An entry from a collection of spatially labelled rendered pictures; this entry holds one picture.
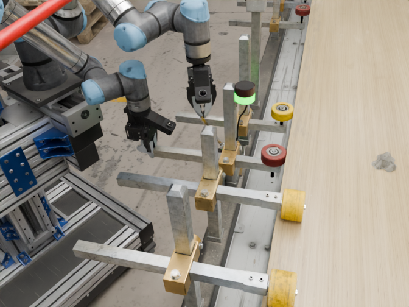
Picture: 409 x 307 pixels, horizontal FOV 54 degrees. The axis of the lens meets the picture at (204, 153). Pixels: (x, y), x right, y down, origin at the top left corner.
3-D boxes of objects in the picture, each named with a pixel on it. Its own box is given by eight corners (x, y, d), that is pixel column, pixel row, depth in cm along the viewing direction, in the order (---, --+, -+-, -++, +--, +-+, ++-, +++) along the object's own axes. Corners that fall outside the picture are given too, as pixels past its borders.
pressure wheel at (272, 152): (258, 183, 131) (259, 156, 124) (262, 167, 137) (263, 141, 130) (282, 186, 130) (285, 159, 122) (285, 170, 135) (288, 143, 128)
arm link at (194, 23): (188, -7, 109) (214, -3, 106) (191, 31, 117) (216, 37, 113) (171, 3, 105) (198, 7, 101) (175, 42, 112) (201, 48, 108)
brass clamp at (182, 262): (162, 291, 89) (159, 278, 86) (181, 243, 99) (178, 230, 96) (188, 296, 88) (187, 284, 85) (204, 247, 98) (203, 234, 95)
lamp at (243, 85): (234, 146, 131) (232, 89, 117) (237, 136, 135) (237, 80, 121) (251, 148, 130) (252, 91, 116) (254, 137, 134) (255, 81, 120)
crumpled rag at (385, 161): (392, 175, 116) (394, 169, 114) (369, 166, 119) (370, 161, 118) (402, 159, 121) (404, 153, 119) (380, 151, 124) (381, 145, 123)
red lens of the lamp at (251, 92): (233, 96, 118) (232, 89, 117) (237, 86, 123) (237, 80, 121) (253, 98, 117) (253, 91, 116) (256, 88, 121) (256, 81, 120)
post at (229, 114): (226, 198, 149) (222, 86, 119) (228, 191, 152) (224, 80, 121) (235, 199, 149) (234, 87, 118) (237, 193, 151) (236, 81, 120)
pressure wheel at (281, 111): (279, 141, 148) (281, 115, 140) (265, 131, 153) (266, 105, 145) (296, 133, 151) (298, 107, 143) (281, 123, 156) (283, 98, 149)
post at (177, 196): (187, 315, 109) (165, 192, 79) (190, 303, 112) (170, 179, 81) (199, 318, 109) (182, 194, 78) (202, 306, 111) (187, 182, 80)
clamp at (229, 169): (218, 174, 132) (217, 162, 129) (226, 148, 142) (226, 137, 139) (234, 176, 131) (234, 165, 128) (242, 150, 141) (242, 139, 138)
